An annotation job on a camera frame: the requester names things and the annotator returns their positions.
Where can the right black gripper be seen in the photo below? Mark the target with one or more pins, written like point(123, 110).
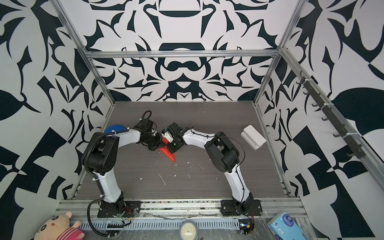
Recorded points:
point(172, 149)

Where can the red square paper sheet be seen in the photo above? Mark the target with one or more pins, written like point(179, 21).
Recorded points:
point(165, 150)

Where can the white slotted cable duct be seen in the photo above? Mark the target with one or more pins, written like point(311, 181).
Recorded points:
point(161, 224)

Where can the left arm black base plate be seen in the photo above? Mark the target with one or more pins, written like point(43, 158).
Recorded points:
point(125, 209)

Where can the black wall hook rack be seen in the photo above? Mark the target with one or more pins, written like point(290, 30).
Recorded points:
point(333, 116)

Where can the round analog clock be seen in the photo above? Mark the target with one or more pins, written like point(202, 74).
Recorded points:
point(188, 231)

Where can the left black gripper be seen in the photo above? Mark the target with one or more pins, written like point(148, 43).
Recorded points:
point(154, 148)

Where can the white rectangular box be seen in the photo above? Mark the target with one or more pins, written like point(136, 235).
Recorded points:
point(253, 137)

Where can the blue tissue pack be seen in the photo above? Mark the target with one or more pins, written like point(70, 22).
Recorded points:
point(285, 228)

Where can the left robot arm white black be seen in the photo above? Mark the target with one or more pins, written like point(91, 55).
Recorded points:
point(100, 156)

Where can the blue cloth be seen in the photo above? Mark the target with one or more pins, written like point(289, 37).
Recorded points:
point(114, 128)

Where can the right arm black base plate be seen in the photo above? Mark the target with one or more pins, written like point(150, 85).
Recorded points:
point(231, 208)

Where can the pink plush toy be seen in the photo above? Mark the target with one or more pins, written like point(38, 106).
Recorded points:
point(58, 228)

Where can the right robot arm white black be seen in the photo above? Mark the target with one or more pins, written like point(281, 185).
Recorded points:
point(222, 152)

